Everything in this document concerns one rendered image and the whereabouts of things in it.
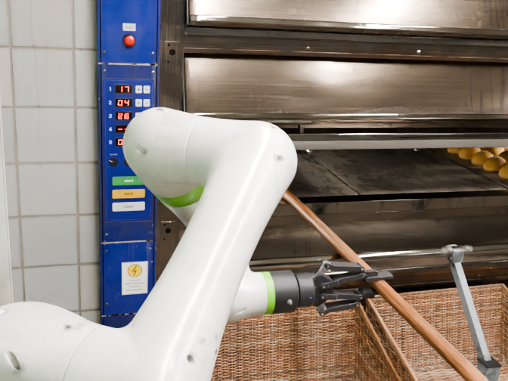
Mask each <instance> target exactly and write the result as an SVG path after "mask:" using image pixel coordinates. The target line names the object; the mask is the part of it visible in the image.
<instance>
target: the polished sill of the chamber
mask: <svg viewBox="0 0 508 381"><path fill-rule="evenodd" d="M297 198H298V199H299V200H300V201H301V202H302V203H304V204H305V205H306V206H307V207H308V208H309V209H310V210H311V211H312V212H313V213H314V214H315V215H317V214H335V213H352V212H385V211H402V210H419V209H453V208H469V207H487V206H508V190H472V191H451V192H430V193H409V194H368V195H346V196H325V197H297ZM285 215H300V214H299V213H298V212H297V211H296V210H295V209H294V208H293V207H292V206H291V205H290V204H289V203H288V202H287V201H286V200H285V199H284V198H281V200H280V202H279V203H278V204H277V206H276V208H275V210H274V212H273V214H272V215H271V216H285Z"/></svg>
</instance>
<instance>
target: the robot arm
mask: <svg viewBox="0 0 508 381"><path fill-rule="evenodd" d="M122 148H123V153H124V156H125V159H126V162H127V163H128V165H129V166H130V168H131V169H132V170H133V172H134V173H135V174H136V175H137V176H138V177H139V178H140V180H141V181H142V182H143V183H144V185H145V186H146V187H147V188H148V189H149V190H150V191H151V192H152V193H153V194H154V195H155V196H156V197H157V198H158V199H159V200H160V201H161V202H162V203H163V204H164V205H165V206H166V207H167V208H168V209H170V210H171V211H172V212H173V213H174V214H175V215H176V216H177V217H178V218H179V219H180V220H181V221H182V222H183V223H184V225H185V226H186V227H187V228H186V230H185V232H184V234H183V236H182V238H181V240H180V242H179V244H178V246H177V247H176V249H175V251H174V253H173V255H172V257H171V258H170V260H169V262H168V264H167V266H166V267H165V269H164V271H163V273H162V274H161V276H160V278H159V280H158V281H157V282H156V284H155V286H154V287H153V289H152V290H151V292H150V294H149V296H148V297H147V298H146V300H145V301H144V304H143V305H142V306H141V308H140V309H139V311H138V313H137V314H136V315H135V317H134V318H133V320H132V321H131V323H130V324H128V325H127V326H125V327H122V328H112V327H107V326H104V325H100V324H96V323H94V322H91V321H88V320H86V319H85V318H83V317H81V316H78V315H77V314H74V313H72V312H71V311H67V310H66V309H63V308H60V307H58V306H56V305H51V304H48V303H44V302H15V303H11V304H7V305H2V306H0V381H211V378H212V372H213V369H214V366H215V361H216V358H217V355H218V350H219V346H220V343H221V338H222V336H223V333H224V331H225V326H226V323H233V322H238V321H241V320H243V319H246V318H251V317H255V316H259V315H267V314H281V313H289V312H294V311H295V310H296V309H297V308H301V307H309V306H312V305H313V306H314V307H316V311H317V313H318V314H319V315H320V316H321V317H323V316H324V315H326V314H329V313H330V312H335V311H342V310H346V309H351V308H358V307H359V306H360V304H359V303H360V301H361V300H362V299H372V298H374V297H375V295H379V293H378V292H377V291H376V290H375V289H374V288H373V287H358V290H357V291H356V290H333V287H336V286H339V284H341V283H347V282H351V281H354V280H360V279H364V280H365V281H366V282H368V281H376V280H391V279H393V275H392V274H390V273H389V272H388V271H377V270H376V269H367V270H364V266H363V265H361V264H360V263H359V262H330V261H327V260H326V259H322V260H321V264H322V266H321V267H320V269H319V270H316V271H314V272H312V273H308V272H304V273H295V274H294V273H293V272H292V271H291V270H284V271H265V272H252V271H250V269H249V261H250V259H251V257H252V254H253V252H254V250H255V248H256V245H257V243H258V241H259V239H260V237H261V235H262V233H263V231H264V229H265V227H266V225H267V223H268V221H269V219H270V217H271V215H272V214H273V212H274V210H275V208H276V206H277V204H278V203H279V202H280V200H281V198H282V197H283V195H284V194H285V192H286V190H287V188H288V187H289V186H290V184H291V182H292V180H293V178H294V176H295V174H296V168H297V155H296V149H295V147H294V145H293V143H292V141H291V139H290V138H289V136H288V135H287V134H286V133H285V132H284V131H283V130H282V129H280V128H278V127H277V126H275V125H273V124H271V123H268V122H262V121H243V120H231V119H216V118H210V117H204V116H198V115H194V114H191V113H185V112H182V111H179V110H173V109H169V108H165V107H155V108H151V109H148V110H145V111H143V112H141V113H139V114H138V115H137V116H136V117H135V118H134V119H133V120H132V121H131V122H130V123H129V124H128V126H127V128H126V130H125V134H124V136H123V141H122ZM330 270H331V271H347V272H345V273H341V274H330V275H326V274H325V273H324V272H326V271H329V272H330ZM358 291H359V292H358ZM337 299H343V300H339V301H335V302H328V303H324V302H326V301H327V300H337ZM323 303H324V304H323Z"/></svg>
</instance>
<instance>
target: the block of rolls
mask: <svg viewBox="0 0 508 381"><path fill-rule="evenodd" d="M447 150H448V152H449V153H456V154H459V157H460V158H461V159H465V160H471V162H472V164H474V165H477V166H483V168H484V170H486V171H489V172H499V176H500V177H501V178H505V179H508V147H472V148H447Z"/></svg>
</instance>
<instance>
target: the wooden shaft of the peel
mask: <svg viewBox="0 0 508 381"><path fill-rule="evenodd" d="M283 198H284V199H285V200H286V201H287V202H288V203H289V204H290V205H291V206H292V207H293V208H294V209H295V210H296V211H297V212H298V213H299V214H300V215H301V216H302V217H303V218H304V219H305V220H306V221H307V222H308V223H309V224H310V225H311V226H312V227H313V228H314V229H315V230H316V231H317V232H318V233H319V234H320V235H321V236H322V237H323V238H324V239H325V240H326V241H327V242H328V243H329V244H330V245H331V246H332V247H333V248H334V249H335V250H336V251H337V252H338V253H339V254H340V255H341V256H342V257H343V258H344V259H345V260H346V261H347V262H359V263H360V264H361V265H363V266H364V270H367V269H372V268H371V267H370V266H369V265H368V264H367V263H366V262H364V261H363V260H362V259H361V258H360V257H359V256H358V255H357V254H356V253H355V252H354V251H353V250H352V249H351V248H350V247H348V246H347V245H346V244H345V243H344V242H343V241H342V240H341V239H340V238H339V237H338V236H337V235H336V234H335V233H333V232H332V231H331V230H330V229H329V228H328V227H327V226H326V225H325V224H324V223H323V222H322V221H321V220H320V219H319V218H318V217H317V216H316V215H315V214H314V213H313V212H312V211H311V210H310V209H309V208H308V207H307V206H306V205H305V204H304V203H302V202H301V201H300V200H299V199H298V198H297V197H296V196H295V195H294V194H293V193H292V192H291V191H290V190H289V189H288V188H287V190H286V192H285V194H284V195H283ZM368 283H369V284H370V285H371V286H372V287H373V288H374V289H375V290H376V291H377V292H378V293H379V294H380V295H381V296H382V297H383V298H384V299H385V300H386V301H387V302H388V303H389V304H390V305H391V306H392V307H393V308H394V309H395V310H396V311H397V312H398V313H399V314H400V315H401V316H402V317H403V318H404V319H405V320H406V321H407V322H408V323H409V324H410V325H411V326H412V327H413V328H414V329H415V330H416V331H417V332H418V333H419V334H420V335H421V336H422V337H423V338H424V339H425V340H426V341H427V342H428V343H429V344H430V345H431V346H432V347H433V348H434V349H435V350H436V351H437V352H438V353H439V354H440V356H441V357H442V358H443V359H444V360H445V361H446V362H447V363H448V364H449V365H450V366H451V367H452V368H453V369H454V370H455V371H456V372H457V373H458V374H459V375H460V376H461V377H462V378H463V379H464V380H465V381H489V380H488V379H487V378H486V377H485V376H484V375H483V374H482V373H481V372H480V371H479V370H478V369H477V368H476V367H474V366H473V365H472V364H471V363H470V362H469V361H468V360H467V359H466V358H465V357H464V356H463V355H462V354H461V353H459V352H458V350H456V349H455V347H453V346H452V344H450V343H449V341H447V340H446V338H444V337H443V336H442V335H441V334H440V333H439V332H438V331H437V330H436V329H435V328H434V327H433V326H432V325H431V324H430V323H428V322H427V321H426V320H425V319H424V318H423V317H422V316H421V315H420V314H419V313H418V312H417V311H416V310H415V309H414V308H412V307H411V306H410V305H409V304H408V303H407V302H406V301H405V300H404V299H403V298H402V297H401V296H400V295H399V294H398V293H397V292H395V291H394V290H393V289H392V288H391V287H390V286H389V285H388V284H387V283H386V282H385V281H384V280H376V281H368Z"/></svg>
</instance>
